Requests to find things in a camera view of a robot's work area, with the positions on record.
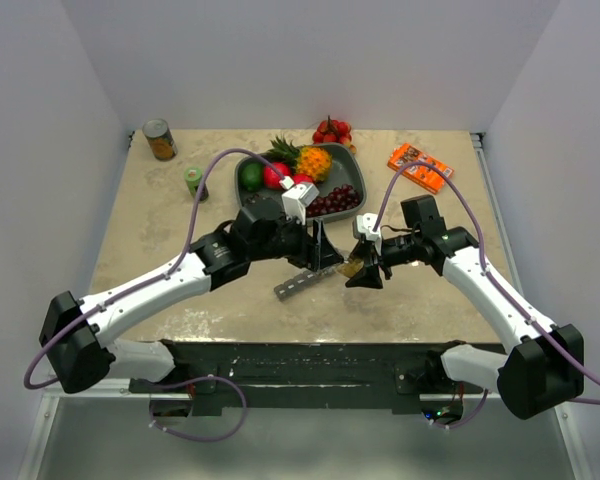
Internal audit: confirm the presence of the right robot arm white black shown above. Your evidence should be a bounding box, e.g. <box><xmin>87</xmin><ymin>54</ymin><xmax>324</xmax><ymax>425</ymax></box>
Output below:
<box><xmin>346</xmin><ymin>195</ymin><xmax>584</xmax><ymax>420</ymax></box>

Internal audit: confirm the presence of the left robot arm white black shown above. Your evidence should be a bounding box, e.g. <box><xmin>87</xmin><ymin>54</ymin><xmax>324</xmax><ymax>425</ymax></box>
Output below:
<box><xmin>39</xmin><ymin>199</ymin><xmax>344</xmax><ymax>394</ymax></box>

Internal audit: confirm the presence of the green capped small bottle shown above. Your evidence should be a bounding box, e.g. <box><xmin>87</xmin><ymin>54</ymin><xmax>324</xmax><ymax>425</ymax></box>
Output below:
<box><xmin>184</xmin><ymin>167</ymin><xmax>209</xmax><ymax>202</ymax></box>

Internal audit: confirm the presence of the dark red grape bunch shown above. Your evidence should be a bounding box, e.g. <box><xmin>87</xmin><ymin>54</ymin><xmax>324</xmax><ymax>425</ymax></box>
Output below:
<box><xmin>306</xmin><ymin>184</ymin><xmax>362</xmax><ymax>217</ymax></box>

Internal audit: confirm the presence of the black base frame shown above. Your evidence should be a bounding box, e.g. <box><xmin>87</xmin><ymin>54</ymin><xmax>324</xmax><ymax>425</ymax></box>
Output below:
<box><xmin>128</xmin><ymin>339</ymin><xmax>504</xmax><ymax>417</ymax></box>

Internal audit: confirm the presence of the green lime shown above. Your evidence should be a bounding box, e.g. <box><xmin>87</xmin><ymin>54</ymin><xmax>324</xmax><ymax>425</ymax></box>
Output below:
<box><xmin>240</xmin><ymin>162</ymin><xmax>264</xmax><ymax>192</ymax></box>

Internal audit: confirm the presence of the red pomegranate left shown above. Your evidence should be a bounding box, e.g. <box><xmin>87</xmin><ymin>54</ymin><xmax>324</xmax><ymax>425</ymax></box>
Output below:
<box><xmin>263</xmin><ymin>162</ymin><xmax>292</xmax><ymax>190</ymax></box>

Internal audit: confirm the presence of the clear pill bottle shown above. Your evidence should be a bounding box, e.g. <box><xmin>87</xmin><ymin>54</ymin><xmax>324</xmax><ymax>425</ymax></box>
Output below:
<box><xmin>336</xmin><ymin>257</ymin><xmax>364</xmax><ymax>279</ymax></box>

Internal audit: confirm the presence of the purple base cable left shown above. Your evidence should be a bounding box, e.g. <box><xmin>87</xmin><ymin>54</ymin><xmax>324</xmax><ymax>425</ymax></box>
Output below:
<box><xmin>148</xmin><ymin>374</ymin><xmax>247</xmax><ymax>443</ymax></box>

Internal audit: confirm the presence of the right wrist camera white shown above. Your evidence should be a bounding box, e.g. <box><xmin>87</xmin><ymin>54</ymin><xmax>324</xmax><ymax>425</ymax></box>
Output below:
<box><xmin>352</xmin><ymin>213</ymin><xmax>382</xmax><ymax>243</ymax></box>

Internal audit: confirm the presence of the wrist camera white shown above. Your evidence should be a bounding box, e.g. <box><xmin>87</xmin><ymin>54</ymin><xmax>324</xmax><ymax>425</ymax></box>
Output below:
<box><xmin>352</xmin><ymin>213</ymin><xmax>382</xmax><ymax>243</ymax></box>
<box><xmin>279</xmin><ymin>176</ymin><xmax>319</xmax><ymax>225</ymax></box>

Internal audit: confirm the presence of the orange snack box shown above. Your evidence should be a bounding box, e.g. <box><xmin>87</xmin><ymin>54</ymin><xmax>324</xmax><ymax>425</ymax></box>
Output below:
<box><xmin>387</xmin><ymin>143</ymin><xmax>455</xmax><ymax>194</ymax></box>

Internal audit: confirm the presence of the grey weekly pill organizer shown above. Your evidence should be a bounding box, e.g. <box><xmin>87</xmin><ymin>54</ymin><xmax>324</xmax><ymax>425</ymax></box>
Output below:
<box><xmin>273</xmin><ymin>267</ymin><xmax>336</xmax><ymax>301</ymax></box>

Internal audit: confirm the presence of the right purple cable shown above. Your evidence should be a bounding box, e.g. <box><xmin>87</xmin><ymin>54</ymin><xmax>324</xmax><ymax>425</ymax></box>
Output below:
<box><xmin>374</xmin><ymin>160</ymin><xmax>600</xmax><ymax>407</ymax></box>

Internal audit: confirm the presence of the red pomegranate right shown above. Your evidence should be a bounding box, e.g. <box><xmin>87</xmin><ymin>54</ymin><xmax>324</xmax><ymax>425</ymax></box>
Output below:
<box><xmin>292</xmin><ymin>174</ymin><xmax>314</xmax><ymax>184</ymax></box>

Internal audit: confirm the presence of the aluminium rail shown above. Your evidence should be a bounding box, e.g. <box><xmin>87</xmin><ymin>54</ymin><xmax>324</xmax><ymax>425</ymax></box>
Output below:
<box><xmin>17</xmin><ymin>384</ymin><xmax>131</xmax><ymax>480</ymax></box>

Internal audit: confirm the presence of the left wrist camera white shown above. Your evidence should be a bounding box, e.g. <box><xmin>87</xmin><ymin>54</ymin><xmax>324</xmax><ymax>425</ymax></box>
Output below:
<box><xmin>279</xmin><ymin>176</ymin><xmax>319</xmax><ymax>225</ymax></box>

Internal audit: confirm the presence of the grey fruit tray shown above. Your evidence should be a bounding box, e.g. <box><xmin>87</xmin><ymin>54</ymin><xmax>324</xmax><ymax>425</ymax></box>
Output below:
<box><xmin>234</xmin><ymin>143</ymin><xmax>367</xmax><ymax>223</ymax></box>

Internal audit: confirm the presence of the tin can fruit label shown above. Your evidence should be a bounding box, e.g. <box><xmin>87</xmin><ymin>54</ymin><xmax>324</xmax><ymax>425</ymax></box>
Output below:
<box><xmin>142</xmin><ymin>119</ymin><xmax>178</xmax><ymax>161</ymax></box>

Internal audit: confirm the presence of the orange toy pineapple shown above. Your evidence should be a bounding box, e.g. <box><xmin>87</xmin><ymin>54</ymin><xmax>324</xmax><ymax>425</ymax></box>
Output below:
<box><xmin>266</xmin><ymin>136</ymin><xmax>333</xmax><ymax>183</ymax></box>

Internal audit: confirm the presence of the red pomegranate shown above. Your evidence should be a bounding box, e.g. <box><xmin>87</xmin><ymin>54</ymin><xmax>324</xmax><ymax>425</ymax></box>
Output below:
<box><xmin>263</xmin><ymin>162</ymin><xmax>292</xmax><ymax>190</ymax></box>
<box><xmin>292</xmin><ymin>174</ymin><xmax>314</xmax><ymax>184</ymax></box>

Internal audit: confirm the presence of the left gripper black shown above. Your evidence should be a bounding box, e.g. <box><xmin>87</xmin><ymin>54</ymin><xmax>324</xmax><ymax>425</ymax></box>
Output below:
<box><xmin>249</xmin><ymin>210</ymin><xmax>344</xmax><ymax>272</ymax></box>

